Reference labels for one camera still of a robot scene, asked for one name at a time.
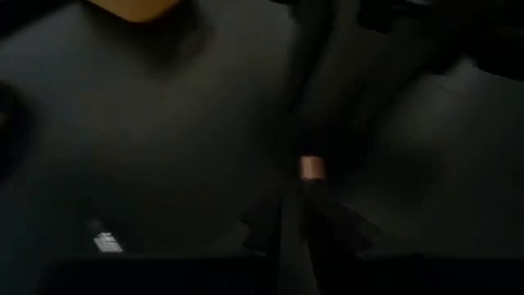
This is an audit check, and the silver battery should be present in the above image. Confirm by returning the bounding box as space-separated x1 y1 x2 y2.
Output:
92 231 124 254

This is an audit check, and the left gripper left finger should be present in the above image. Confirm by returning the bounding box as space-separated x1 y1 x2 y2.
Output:
240 192 284 295

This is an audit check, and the yellow plastic basket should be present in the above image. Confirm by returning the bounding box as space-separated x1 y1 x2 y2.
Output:
84 0 185 24

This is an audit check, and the copper-top black battery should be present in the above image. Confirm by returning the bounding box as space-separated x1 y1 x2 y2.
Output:
298 154 328 184

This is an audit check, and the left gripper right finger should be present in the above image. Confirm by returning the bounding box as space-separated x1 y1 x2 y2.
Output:
305 179 373 295

